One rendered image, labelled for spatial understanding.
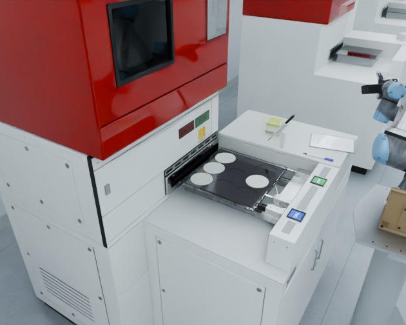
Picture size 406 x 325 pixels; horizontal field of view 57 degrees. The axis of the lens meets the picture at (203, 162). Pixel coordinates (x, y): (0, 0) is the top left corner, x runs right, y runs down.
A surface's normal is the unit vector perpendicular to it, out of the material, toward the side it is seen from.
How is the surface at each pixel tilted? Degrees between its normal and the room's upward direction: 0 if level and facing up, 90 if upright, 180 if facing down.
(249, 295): 90
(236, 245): 0
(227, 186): 0
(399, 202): 90
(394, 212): 90
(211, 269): 90
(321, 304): 0
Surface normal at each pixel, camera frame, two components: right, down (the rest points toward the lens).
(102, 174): 0.84, 0.29
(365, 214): 0.00, -0.85
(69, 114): -0.54, 0.44
